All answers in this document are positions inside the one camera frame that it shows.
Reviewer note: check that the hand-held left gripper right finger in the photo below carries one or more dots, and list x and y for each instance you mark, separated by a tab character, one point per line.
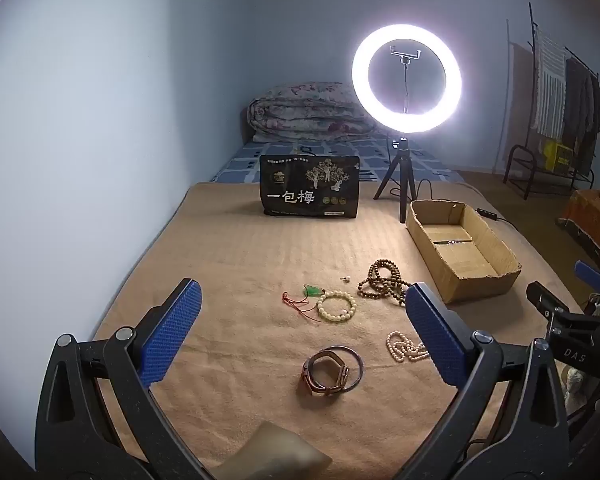
432	332

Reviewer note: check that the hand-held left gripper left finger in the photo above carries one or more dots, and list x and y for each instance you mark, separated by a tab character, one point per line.
172	332

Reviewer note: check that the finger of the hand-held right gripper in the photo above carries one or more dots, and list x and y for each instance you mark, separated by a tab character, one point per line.
542	297
590	272

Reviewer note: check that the cardboard box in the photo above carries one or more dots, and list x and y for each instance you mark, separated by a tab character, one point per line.
480	280

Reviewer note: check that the dark bangle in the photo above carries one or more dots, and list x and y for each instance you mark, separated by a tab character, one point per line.
360	366

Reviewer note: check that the person's right hand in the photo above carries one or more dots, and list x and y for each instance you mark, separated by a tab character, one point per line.
575	385

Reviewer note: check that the orange brown furniture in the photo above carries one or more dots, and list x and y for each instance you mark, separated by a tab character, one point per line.
592	215

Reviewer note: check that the tan blanket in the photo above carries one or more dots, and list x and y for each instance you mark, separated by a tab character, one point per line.
230	285

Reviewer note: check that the black metal clothes rack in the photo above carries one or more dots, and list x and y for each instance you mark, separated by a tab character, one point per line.
535	170

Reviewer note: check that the yellow box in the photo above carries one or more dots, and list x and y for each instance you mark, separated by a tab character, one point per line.
557	155

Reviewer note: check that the beige rounded object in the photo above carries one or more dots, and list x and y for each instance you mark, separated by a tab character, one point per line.
280	452

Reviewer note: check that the dark hanging clothes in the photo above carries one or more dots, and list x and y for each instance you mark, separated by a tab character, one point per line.
582	105

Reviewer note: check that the white striped hanging cloth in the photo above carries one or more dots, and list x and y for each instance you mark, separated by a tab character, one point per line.
550	85

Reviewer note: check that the black snack bag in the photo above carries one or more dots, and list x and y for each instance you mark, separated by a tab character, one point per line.
305	185

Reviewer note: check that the folded floral quilt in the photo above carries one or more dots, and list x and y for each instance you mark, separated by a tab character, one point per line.
300	110

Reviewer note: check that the phone holder clamp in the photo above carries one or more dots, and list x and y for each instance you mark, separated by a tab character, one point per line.
406	52

